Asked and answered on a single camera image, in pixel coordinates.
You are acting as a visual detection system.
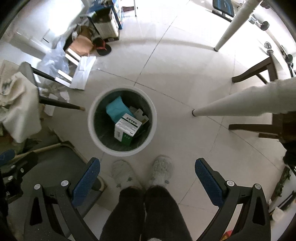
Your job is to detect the white round trash bin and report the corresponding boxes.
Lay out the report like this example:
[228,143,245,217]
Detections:
[88,85,157,157]

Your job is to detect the grey upholstered seat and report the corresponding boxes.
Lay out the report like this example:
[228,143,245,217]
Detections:
[6,141,106,218]

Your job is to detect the cream cloth on chair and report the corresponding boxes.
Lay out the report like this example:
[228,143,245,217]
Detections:
[1,72,41,143]

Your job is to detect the left dark trouser leg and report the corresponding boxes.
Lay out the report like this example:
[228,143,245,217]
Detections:
[99,187,145,240]

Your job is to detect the dark chair leg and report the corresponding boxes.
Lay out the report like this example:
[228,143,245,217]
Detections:
[39,96,85,111]

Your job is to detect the left grey slipper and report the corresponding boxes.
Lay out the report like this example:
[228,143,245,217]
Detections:
[111,160,138,190]

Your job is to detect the grey slipper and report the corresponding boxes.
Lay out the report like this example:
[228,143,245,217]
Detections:
[111,160,138,190]
[149,156,173,187]

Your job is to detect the dark wooden chair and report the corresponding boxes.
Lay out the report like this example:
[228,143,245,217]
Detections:
[228,55,296,144]

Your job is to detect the right grey slipper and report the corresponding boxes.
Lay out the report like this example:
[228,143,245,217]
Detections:
[149,156,173,187]

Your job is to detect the white flat cardboard sheet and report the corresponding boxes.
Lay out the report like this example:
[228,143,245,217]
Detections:
[70,56,96,90]

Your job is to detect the white green medicine box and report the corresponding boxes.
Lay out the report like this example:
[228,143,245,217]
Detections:
[114,113,142,146]

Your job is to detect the clear plastic sheet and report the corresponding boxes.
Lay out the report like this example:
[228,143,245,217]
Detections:
[37,36,70,82]

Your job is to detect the near white table leg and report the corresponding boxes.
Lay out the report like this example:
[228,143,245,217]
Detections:
[192,77,295,116]

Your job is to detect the white table leg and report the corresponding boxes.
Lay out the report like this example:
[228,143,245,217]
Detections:
[192,77,295,116]
[214,0,261,52]

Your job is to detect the brown cardboard box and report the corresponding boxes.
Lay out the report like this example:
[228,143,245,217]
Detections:
[66,25,94,56]

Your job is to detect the black red flip-flop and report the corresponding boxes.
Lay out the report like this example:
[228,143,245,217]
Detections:
[93,38,112,56]

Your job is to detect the white appliance box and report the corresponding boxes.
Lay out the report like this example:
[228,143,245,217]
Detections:
[92,8,119,41]

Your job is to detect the far white table leg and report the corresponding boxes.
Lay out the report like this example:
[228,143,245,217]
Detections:
[214,0,261,52]

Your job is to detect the dark monitor screen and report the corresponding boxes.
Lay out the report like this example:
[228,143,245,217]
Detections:
[213,0,234,17]

